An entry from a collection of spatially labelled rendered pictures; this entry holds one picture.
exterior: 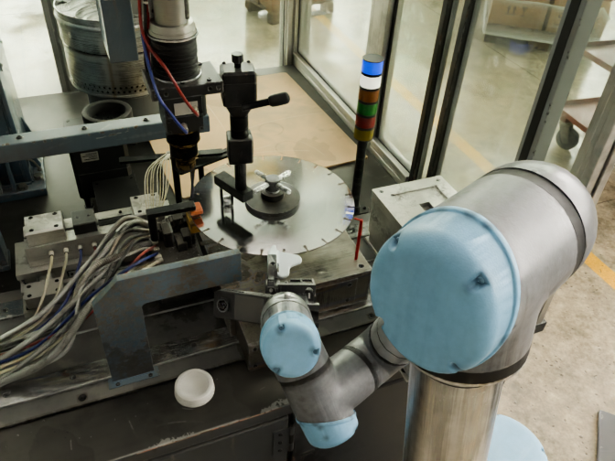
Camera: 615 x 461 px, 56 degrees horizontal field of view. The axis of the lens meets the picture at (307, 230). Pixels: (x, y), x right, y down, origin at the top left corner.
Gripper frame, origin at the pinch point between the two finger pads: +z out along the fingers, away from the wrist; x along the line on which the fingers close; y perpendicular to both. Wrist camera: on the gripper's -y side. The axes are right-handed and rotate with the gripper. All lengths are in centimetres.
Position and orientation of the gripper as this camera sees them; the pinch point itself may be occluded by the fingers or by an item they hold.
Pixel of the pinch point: (269, 286)
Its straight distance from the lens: 107.4
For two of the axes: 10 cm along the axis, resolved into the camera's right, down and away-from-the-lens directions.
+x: 0.3, -9.9, -1.3
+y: 10.0, 0.2, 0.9
